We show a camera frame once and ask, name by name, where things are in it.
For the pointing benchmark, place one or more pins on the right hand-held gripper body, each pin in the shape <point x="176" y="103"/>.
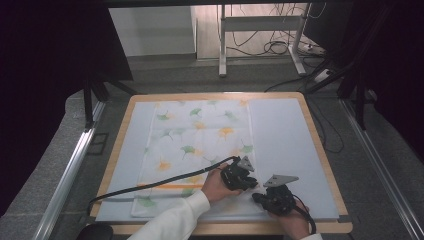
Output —
<point x="280" y="196"/>

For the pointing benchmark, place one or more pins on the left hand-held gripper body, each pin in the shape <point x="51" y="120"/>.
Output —
<point x="235" y="176"/>

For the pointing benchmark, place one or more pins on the white mesh leaf-print laundry bag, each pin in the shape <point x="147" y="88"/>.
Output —
<point x="200" y="140"/>

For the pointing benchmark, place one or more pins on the person's left hand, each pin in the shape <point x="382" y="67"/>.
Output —
<point x="213" y="186"/>

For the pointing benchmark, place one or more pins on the person's right hand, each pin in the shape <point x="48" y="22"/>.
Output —
<point x="296" y="223"/>

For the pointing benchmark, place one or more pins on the wooden table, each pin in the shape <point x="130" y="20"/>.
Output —
<point x="240" y="229"/>

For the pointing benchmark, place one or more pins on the pale blue table mat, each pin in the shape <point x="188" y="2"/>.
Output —
<point x="283" y="133"/>

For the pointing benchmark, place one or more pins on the black metal stand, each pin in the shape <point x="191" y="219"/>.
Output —
<point x="87" y="106"/>
<point x="360" y="100"/>

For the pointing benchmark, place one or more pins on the white power strip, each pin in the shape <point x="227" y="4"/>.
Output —
<point x="322" y="75"/>

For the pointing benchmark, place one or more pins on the black round seat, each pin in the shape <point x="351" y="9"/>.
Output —
<point x="95" y="232"/>

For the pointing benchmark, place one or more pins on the white panel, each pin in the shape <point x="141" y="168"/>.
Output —
<point x="150" y="30"/>

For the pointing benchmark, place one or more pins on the black curtain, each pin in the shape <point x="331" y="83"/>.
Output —
<point x="43" y="83"/>
<point x="400" y="66"/>

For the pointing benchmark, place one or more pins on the aluminium floor rail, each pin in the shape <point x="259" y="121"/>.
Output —
<point x="383" y="176"/>
<point x="66" y="176"/>

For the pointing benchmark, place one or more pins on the black floor frame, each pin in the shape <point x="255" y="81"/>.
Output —
<point x="98" y="143"/>

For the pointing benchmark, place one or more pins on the white metal desk frame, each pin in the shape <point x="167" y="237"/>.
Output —
<point x="260" y="23"/>

